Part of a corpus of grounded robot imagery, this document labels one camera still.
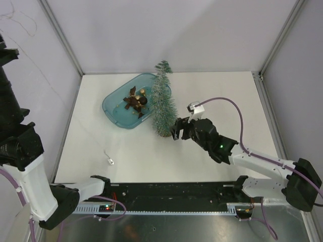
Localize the dark brown ball ornament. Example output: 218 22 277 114
138 96 147 105

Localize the small frosted christmas tree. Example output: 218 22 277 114
150 60 178 138

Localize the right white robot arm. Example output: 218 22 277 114
171 117 322 212

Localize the white slotted cable duct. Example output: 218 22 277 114
73 201 236 215

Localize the teal plastic bin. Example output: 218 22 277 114
101 73 177 129

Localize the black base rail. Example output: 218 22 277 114
83 181 264 214

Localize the fairy light wire string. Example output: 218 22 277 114
0 0 115 166

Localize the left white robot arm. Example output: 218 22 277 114
1 69 112 230

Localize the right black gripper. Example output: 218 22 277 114
169 113 210 151

